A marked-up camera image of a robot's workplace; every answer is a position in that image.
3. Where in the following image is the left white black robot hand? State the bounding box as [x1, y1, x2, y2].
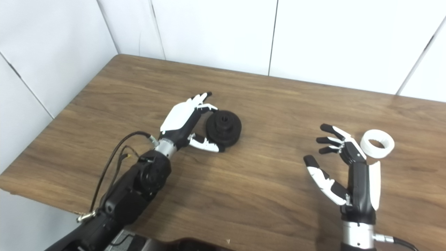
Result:
[159, 92, 225, 153]

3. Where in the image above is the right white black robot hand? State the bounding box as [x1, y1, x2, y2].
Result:
[303, 123, 381, 223]

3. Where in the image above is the white plastic ring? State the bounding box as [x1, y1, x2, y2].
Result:
[360, 129, 395, 159]

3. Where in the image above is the round black plastic part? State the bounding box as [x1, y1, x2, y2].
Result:
[205, 110, 242, 147]

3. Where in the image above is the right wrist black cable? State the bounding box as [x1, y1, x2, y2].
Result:
[373, 234, 420, 251]

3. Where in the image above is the left arm thin wire bundle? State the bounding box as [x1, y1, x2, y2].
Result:
[105, 145, 140, 199]

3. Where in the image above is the thin black cable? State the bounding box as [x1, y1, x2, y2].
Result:
[111, 234, 140, 246]

